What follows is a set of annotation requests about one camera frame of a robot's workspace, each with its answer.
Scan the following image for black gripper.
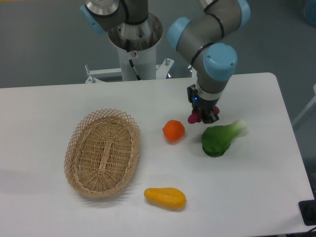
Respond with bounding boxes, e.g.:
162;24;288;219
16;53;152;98
187;84;219;123

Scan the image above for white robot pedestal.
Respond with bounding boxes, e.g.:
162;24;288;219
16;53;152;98
85;13;175;83

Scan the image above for yellow papaya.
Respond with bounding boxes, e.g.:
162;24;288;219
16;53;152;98
144;188;187;210

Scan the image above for black cable on pedestal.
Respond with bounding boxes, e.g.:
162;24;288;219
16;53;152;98
125;39;143;81

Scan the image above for orange fruit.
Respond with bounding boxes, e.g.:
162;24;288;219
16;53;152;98
162;119;185;143

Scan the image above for blue object top right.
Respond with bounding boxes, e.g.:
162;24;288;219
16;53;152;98
304;0;316;26

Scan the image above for purple sweet potato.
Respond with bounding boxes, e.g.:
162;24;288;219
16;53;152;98
188;106;220;124

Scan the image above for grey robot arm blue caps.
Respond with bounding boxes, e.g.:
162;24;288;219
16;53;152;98
80;0;251;123

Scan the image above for oval wicker basket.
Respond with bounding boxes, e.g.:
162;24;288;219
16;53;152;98
64;109;141;198

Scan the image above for black device at table edge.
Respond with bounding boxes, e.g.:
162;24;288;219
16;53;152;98
298;199;316;226

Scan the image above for green bok choy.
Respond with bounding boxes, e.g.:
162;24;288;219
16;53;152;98
201;119;247;158

